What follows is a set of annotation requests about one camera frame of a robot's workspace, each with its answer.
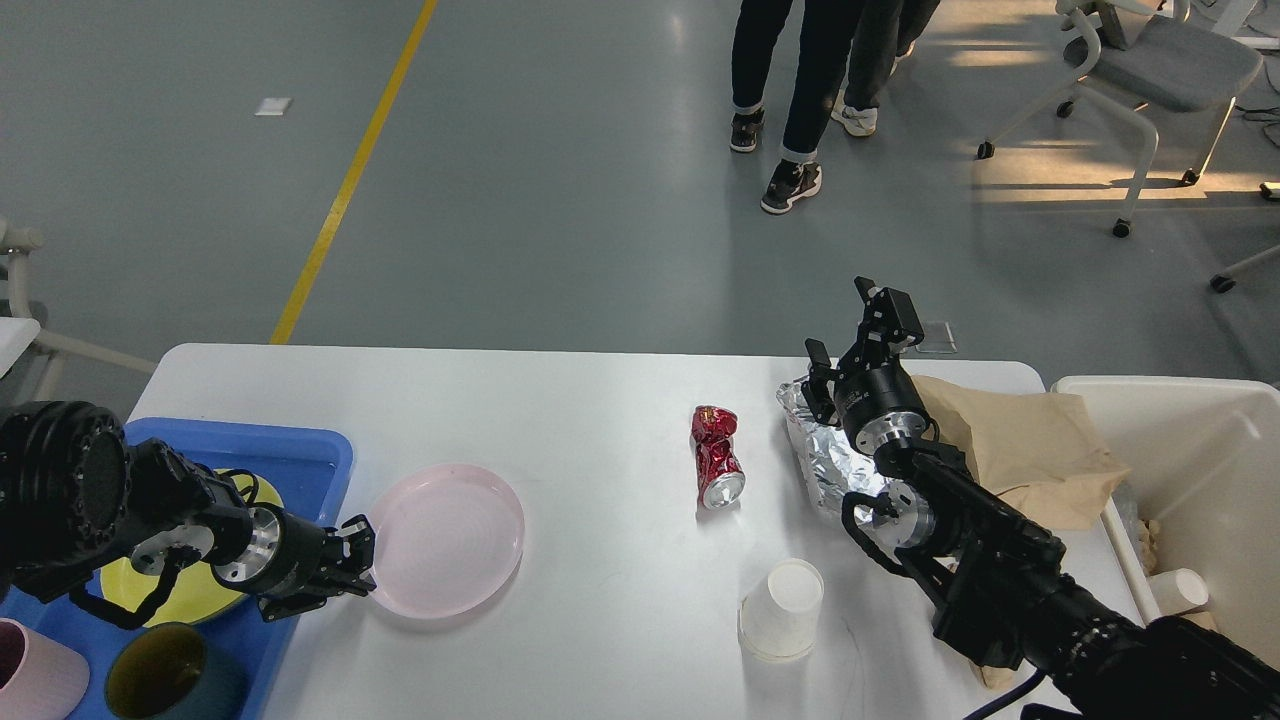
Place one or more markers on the grey office chair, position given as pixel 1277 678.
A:
pixel 1128 55

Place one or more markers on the yellow plate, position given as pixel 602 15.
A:
pixel 196 597

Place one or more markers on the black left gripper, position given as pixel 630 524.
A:
pixel 289 563

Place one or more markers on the blue plastic tray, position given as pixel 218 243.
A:
pixel 308 467

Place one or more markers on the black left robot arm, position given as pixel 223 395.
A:
pixel 111 526

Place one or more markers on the pink plate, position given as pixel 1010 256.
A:
pixel 447 538

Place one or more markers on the paper cup in bin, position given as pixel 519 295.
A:
pixel 1178 591

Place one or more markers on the chair base right edge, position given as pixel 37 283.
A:
pixel 1225 280

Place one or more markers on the person in black trousers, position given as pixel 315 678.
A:
pixel 824 47

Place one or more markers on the white paper cup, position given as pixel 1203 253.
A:
pixel 778 617

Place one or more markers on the floor outlet plate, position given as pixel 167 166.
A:
pixel 938 338

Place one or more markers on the crushed red soda can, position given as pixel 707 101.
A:
pixel 721 479

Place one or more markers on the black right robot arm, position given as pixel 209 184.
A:
pixel 993 575

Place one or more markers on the pink cup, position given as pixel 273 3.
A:
pixel 40 678

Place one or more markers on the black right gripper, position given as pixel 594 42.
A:
pixel 877 402

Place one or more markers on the brown paper bag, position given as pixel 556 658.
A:
pixel 1041 454

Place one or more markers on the white chair frame left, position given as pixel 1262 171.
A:
pixel 17 243

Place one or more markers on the dark teal mug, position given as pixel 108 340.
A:
pixel 172 671

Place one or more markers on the white plastic bin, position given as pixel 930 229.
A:
pixel 1204 455

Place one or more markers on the crumpled aluminium foil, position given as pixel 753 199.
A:
pixel 830 467

